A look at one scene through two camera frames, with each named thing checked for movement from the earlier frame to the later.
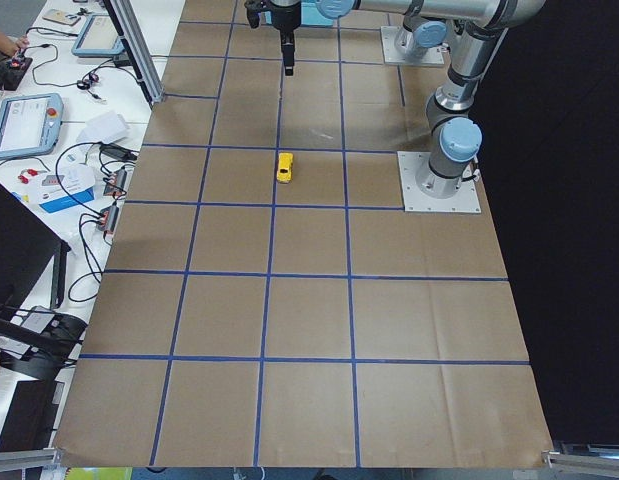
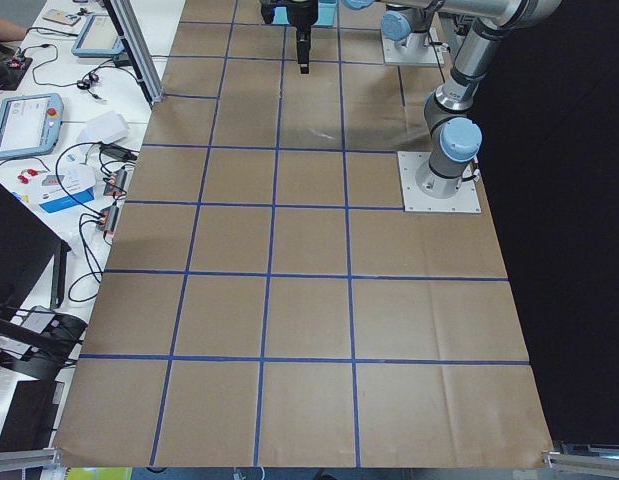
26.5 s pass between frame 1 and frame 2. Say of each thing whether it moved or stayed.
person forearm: moved
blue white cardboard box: stayed
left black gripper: moved
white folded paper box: stayed
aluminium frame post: stayed
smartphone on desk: stayed
